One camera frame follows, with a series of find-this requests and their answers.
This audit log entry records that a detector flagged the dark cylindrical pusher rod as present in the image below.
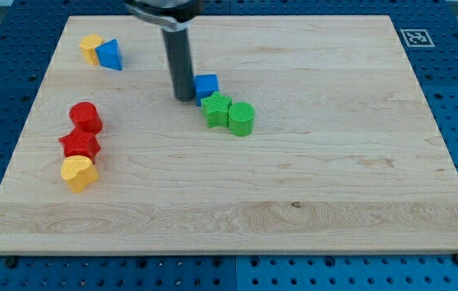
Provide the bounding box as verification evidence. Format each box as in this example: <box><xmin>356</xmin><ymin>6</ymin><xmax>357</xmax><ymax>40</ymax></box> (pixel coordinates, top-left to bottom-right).
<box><xmin>162</xmin><ymin>28</ymin><xmax>195</xmax><ymax>102</ymax></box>

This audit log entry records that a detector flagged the yellow hexagon block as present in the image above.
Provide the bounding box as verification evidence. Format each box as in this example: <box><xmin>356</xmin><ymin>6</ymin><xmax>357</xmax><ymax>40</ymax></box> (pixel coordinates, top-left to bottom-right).
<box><xmin>79</xmin><ymin>34</ymin><xmax>104</xmax><ymax>65</ymax></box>

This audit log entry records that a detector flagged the green star block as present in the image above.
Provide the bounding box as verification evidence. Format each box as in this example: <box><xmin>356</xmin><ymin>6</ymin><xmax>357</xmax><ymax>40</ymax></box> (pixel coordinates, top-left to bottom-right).
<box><xmin>201</xmin><ymin>91</ymin><xmax>232</xmax><ymax>128</ymax></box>

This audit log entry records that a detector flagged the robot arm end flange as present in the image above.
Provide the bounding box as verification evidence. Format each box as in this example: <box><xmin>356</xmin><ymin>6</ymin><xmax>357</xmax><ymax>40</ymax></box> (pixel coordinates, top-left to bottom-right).
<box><xmin>124</xmin><ymin>0</ymin><xmax>205</xmax><ymax>32</ymax></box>

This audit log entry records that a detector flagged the blue cube block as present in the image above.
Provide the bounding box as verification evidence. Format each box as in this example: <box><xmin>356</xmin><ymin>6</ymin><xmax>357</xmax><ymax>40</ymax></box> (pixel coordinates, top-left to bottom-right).
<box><xmin>194</xmin><ymin>74</ymin><xmax>219</xmax><ymax>107</ymax></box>

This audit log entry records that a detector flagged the yellow heart block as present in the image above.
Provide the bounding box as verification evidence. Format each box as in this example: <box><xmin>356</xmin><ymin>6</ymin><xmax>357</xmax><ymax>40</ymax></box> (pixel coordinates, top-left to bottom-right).
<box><xmin>61</xmin><ymin>155</ymin><xmax>99</xmax><ymax>192</ymax></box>

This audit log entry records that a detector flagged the red star block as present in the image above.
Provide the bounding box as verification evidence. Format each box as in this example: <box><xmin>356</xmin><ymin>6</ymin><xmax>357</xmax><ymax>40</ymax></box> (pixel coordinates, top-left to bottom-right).
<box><xmin>58</xmin><ymin>128</ymin><xmax>101</xmax><ymax>163</ymax></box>

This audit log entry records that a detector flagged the wooden board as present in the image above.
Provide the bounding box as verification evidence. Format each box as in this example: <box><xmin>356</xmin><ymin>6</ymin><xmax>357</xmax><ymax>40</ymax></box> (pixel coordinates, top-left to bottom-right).
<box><xmin>0</xmin><ymin>15</ymin><xmax>458</xmax><ymax>256</ymax></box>

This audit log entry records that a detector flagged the white fiducial marker tag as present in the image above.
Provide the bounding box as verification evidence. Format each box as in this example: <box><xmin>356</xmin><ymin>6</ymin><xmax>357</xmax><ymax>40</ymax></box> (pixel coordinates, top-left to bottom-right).
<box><xmin>400</xmin><ymin>28</ymin><xmax>435</xmax><ymax>48</ymax></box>

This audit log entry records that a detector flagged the red cylinder block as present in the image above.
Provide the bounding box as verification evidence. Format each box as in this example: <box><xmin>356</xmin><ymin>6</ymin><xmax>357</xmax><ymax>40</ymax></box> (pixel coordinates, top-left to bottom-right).
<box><xmin>69</xmin><ymin>102</ymin><xmax>103</xmax><ymax>134</ymax></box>

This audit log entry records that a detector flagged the blue triangle block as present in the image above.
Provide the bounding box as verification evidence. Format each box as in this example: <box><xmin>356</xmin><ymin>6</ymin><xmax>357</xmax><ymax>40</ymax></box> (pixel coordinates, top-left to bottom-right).
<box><xmin>95</xmin><ymin>39</ymin><xmax>123</xmax><ymax>70</ymax></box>

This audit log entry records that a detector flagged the green cylinder block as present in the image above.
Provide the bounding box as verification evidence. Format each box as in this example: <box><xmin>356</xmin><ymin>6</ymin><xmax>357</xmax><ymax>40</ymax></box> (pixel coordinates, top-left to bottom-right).
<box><xmin>228</xmin><ymin>102</ymin><xmax>255</xmax><ymax>137</ymax></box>

